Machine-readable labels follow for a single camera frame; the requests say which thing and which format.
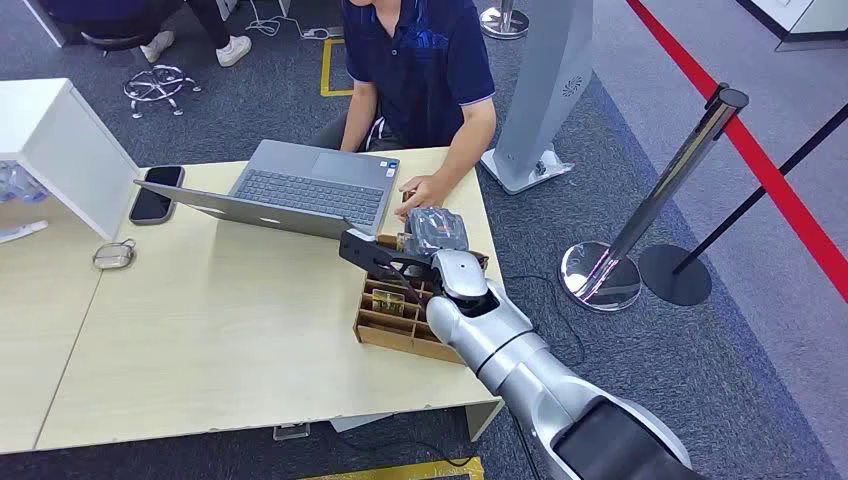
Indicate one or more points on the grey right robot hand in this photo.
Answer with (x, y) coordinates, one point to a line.
(434, 228)

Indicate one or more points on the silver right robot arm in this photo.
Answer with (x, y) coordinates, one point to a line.
(530, 371)

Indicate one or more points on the person's left forearm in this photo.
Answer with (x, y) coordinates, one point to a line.
(467, 142)

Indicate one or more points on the person's right forearm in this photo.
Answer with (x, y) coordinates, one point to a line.
(358, 119)

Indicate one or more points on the person's left hand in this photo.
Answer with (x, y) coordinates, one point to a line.
(420, 192)

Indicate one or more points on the small printed card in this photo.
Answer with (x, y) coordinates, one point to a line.
(387, 302)

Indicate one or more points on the wooden compartment card box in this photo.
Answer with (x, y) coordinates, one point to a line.
(391, 328)

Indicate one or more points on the seated person with white shoes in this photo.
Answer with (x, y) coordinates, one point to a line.
(132, 16)

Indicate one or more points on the grey open laptop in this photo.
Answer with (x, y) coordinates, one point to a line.
(311, 192)

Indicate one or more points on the grey kiosk stand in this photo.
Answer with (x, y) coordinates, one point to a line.
(543, 93)

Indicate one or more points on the chrome stanchion base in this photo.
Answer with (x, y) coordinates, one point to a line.
(505, 21)

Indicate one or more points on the yellow floor tape strip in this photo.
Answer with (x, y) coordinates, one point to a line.
(411, 471)

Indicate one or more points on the black smartphone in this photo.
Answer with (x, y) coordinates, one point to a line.
(156, 194)

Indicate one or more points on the chrome chair base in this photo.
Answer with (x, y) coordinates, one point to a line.
(159, 86)

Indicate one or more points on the white box cabinet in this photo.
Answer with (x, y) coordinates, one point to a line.
(66, 149)

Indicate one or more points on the flat white plastic item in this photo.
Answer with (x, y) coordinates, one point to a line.
(23, 231)

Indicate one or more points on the clear plastic water bottle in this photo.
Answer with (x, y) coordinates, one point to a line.
(20, 184)

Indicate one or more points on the white counter furniture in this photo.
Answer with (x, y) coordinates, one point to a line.
(802, 16)

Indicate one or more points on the chrome stanchion post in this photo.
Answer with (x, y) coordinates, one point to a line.
(636, 225)

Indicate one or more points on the black stanchion post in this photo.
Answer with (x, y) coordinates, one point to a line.
(676, 273)

